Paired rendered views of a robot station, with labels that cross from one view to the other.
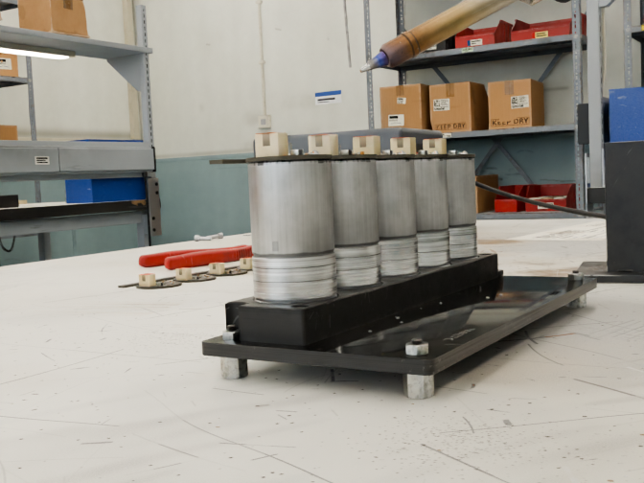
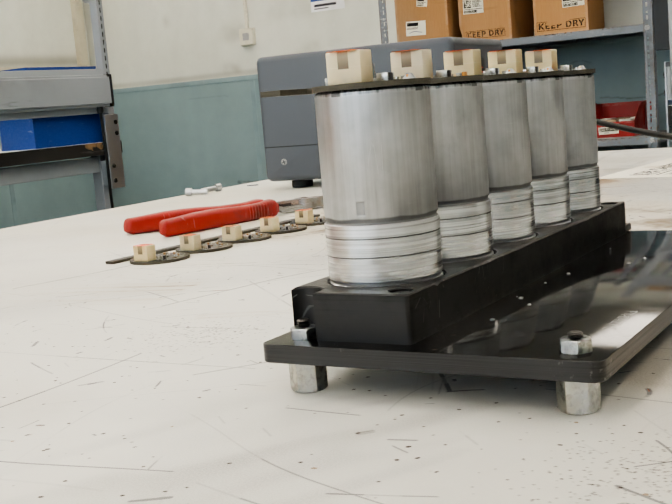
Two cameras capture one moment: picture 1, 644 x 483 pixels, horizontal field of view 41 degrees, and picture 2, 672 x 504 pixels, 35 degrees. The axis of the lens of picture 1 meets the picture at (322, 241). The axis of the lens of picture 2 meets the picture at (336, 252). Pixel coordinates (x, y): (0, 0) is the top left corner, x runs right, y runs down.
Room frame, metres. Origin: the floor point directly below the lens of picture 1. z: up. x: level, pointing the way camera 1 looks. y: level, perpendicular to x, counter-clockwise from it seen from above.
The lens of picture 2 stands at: (0.02, 0.02, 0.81)
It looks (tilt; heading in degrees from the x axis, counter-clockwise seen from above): 8 degrees down; 0
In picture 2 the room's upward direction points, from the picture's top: 5 degrees counter-clockwise
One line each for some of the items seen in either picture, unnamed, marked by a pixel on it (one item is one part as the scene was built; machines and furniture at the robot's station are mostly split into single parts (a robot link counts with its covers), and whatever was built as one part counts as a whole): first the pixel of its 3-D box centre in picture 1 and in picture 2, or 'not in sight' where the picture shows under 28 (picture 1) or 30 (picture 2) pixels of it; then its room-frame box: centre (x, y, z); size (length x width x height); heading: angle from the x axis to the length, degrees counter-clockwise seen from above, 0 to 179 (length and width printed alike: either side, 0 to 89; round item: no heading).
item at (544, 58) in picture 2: (435, 147); (542, 61); (0.34, -0.05, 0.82); 0.01 x 0.01 x 0.01; 58
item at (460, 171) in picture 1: (446, 216); (556, 154); (0.34, -0.05, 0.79); 0.02 x 0.02 x 0.05
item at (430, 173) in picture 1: (416, 220); (522, 163); (0.32, -0.04, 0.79); 0.02 x 0.02 x 0.05
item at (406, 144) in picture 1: (403, 147); (506, 62); (0.31, -0.03, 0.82); 0.01 x 0.01 x 0.01; 58
